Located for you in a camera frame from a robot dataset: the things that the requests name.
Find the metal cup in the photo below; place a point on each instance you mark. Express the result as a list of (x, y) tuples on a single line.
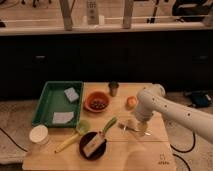
[(113, 88)]

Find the blue-grey sponge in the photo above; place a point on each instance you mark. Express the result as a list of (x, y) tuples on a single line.
[(71, 94)]

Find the silver metal fork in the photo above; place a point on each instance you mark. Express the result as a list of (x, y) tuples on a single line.
[(127, 128)]

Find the green plastic tray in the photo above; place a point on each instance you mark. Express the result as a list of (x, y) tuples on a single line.
[(53, 99)]

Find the dark blue object on floor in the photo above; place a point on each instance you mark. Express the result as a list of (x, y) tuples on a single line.
[(200, 99)]

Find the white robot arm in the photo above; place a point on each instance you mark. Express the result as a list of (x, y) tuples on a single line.
[(152, 99)]

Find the white paper cup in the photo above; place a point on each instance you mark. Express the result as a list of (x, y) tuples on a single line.
[(39, 135)]

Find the yellow-green spatula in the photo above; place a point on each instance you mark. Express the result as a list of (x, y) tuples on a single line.
[(81, 129)]

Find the dark round plate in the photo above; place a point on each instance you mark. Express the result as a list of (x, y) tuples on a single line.
[(93, 145)]

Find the grey cloth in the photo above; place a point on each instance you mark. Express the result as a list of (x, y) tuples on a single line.
[(62, 117)]

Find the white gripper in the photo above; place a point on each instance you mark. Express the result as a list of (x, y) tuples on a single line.
[(142, 127)]

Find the orange bowl with dark food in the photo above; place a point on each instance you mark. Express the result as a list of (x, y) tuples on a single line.
[(96, 102)]

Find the orange fruit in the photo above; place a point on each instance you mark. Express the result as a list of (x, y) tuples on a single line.
[(131, 102)]

